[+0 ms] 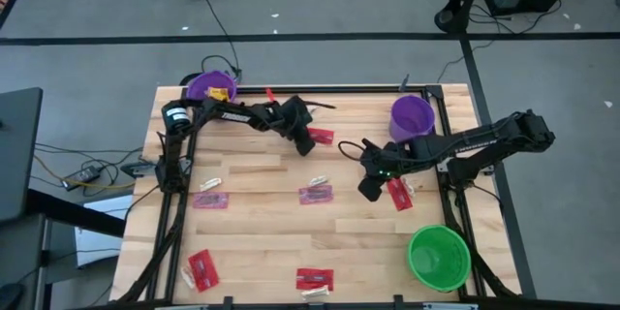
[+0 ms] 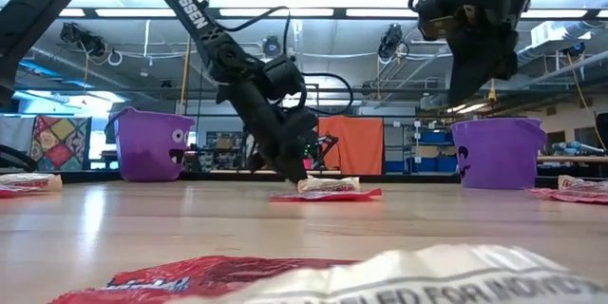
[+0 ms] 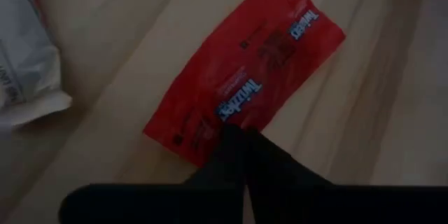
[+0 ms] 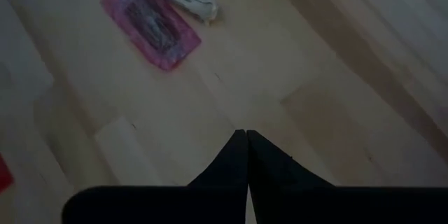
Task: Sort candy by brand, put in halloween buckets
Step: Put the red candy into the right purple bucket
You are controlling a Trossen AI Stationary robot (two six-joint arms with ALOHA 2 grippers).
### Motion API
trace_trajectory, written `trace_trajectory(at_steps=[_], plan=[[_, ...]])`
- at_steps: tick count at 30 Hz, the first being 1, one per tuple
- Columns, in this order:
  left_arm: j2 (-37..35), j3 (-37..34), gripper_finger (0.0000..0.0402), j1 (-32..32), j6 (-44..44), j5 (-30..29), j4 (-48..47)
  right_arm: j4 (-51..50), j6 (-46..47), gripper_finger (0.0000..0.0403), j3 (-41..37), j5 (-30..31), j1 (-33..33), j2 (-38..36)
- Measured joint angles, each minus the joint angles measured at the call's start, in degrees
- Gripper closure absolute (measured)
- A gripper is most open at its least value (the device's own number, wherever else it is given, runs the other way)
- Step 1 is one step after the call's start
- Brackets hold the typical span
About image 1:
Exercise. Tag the black plug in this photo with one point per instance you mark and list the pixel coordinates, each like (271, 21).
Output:
(138, 169)

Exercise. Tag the yellow Sour Patch packet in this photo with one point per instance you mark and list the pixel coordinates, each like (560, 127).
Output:
(218, 93)

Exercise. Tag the black computer mouse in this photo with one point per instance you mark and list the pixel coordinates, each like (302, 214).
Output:
(10, 296)

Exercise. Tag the green plastic bucket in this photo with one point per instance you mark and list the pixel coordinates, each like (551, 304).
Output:
(438, 257)

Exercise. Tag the small red tag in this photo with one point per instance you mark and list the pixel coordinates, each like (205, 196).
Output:
(269, 94)

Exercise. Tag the white panel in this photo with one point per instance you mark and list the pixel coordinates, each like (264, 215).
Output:
(97, 249)

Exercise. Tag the black crossbar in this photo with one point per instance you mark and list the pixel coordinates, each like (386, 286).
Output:
(72, 213)

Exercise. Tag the black aluminium table frame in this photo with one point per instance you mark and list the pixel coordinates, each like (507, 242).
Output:
(252, 89)

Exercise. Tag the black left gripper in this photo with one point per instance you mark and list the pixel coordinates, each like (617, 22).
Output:
(295, 116)

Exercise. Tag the pink candy packet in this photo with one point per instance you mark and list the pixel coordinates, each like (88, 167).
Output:
(210, 200)
(316, 195)

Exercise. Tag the black floor tape strip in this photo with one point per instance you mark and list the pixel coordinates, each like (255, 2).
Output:
(339, 37)
(477, 82)

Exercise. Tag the black power adapter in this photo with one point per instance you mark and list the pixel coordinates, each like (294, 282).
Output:
(80, 176)

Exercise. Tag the red candy packet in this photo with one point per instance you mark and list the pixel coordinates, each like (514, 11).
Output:
(399, 195)
(322, 135)
(315, 279)
(203, 270)

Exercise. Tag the purple plastic bucket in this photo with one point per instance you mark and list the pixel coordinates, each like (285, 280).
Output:
(412, 116)
(203, 88)

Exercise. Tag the dark grey side desk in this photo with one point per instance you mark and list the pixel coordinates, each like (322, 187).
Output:
(19, 155)

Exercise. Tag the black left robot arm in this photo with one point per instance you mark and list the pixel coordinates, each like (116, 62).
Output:
(232, 115)

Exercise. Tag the small grey clamp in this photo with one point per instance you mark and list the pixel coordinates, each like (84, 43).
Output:
(404, 82)

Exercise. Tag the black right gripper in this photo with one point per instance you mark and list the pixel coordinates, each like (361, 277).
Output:
(387, 160)

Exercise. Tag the black table clamp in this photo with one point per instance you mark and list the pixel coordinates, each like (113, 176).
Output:
(398, 301)
(227, 302)

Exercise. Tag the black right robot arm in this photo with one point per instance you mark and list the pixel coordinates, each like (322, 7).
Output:
(484, 140)

